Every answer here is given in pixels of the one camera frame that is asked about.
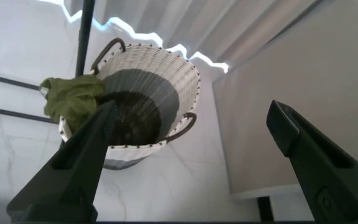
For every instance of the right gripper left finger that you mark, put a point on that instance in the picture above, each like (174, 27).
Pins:
(64, 186)

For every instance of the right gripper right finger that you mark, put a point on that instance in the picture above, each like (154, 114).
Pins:
(331, 186)

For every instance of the black clothes rack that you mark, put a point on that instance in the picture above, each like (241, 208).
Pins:
(84, 37)

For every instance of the white laundry basket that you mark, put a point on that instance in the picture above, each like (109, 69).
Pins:
(160, 62)

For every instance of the green garment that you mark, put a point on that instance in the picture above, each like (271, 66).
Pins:
(70, 99)

